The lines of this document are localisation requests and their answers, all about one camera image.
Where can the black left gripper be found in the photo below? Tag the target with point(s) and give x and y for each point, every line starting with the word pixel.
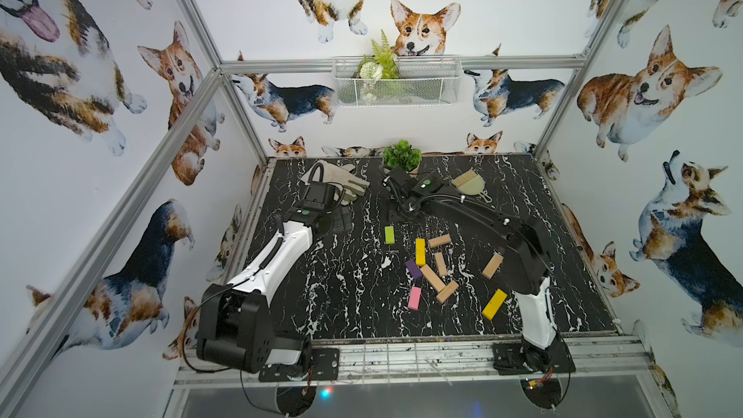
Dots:
pixel 328 194

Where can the lime green block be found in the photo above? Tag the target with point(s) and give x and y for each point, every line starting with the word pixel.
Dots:
pixel 389 234

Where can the small yellow block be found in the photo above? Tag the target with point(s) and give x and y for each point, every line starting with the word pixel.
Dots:
pixel 420 252

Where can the purple block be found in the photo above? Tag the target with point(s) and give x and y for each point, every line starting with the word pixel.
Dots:
pixel 414 270

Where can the long wooden block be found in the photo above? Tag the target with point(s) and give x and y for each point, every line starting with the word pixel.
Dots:
pixel 432 278

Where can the pink block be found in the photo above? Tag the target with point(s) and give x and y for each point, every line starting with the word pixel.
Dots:
pixel 414 298

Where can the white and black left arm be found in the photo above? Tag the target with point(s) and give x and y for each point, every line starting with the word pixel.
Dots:
pixel 236 329

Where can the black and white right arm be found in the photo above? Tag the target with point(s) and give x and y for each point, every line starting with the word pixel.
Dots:
pixel 520 244

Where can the white and green work glove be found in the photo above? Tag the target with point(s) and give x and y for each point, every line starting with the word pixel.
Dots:
pixel 348 185

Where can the green artificial potted plant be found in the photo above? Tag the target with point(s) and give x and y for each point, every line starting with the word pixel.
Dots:
pixel 402 155

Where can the wooden block upper middle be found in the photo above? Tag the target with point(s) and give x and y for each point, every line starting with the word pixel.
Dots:
pixel 439 241

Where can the wooden block centre small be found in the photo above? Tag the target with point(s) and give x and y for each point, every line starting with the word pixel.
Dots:
pixel 440 264

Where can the wooden block numbered twelve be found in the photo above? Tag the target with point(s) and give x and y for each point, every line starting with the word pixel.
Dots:
pixel 447 292

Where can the wooden block far right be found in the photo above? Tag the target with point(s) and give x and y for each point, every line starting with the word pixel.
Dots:
pixel 492 266

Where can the fern and white flower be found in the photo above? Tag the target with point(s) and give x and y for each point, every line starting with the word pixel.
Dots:
pixel 378 74

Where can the large yellow block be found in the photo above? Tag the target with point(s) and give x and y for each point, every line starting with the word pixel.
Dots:
pixel 494 304

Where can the white wire wall basket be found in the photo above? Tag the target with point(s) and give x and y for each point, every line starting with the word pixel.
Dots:
pixel 415 81

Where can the aluminium front rail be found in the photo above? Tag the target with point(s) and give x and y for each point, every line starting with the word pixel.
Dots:
pixel 449 360

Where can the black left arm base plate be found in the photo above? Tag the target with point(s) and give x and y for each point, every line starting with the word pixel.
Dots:
pixel 319 364

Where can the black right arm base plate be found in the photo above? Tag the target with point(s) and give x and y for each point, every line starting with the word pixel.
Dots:
pixel 521 358

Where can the aluminium frame post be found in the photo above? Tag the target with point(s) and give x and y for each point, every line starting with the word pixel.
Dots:
pixel 216 78

